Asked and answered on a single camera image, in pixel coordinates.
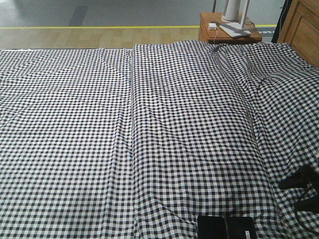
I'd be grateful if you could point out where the black camera cable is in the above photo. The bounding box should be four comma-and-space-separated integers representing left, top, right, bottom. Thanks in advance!
293, 181, 319, 235

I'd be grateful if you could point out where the white power adapter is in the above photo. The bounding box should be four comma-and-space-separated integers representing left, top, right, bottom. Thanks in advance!
208, 22, 217, 30

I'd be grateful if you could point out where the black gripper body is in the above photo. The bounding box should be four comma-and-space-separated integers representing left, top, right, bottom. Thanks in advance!
298, 165, 319, 186

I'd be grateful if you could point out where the wooden bedside table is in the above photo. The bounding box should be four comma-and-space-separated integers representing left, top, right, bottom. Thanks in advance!
198, 12, 262, 44

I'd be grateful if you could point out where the black white checkered bedsheet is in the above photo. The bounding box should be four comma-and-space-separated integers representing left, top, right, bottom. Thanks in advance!
0, 41, 319, 239

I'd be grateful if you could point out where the black foldable smartphone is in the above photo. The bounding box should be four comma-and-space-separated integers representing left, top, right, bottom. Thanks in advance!
197, 216, 257, 239

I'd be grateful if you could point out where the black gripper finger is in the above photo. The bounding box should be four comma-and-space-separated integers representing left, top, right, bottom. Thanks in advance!
278, 171, 308, 189

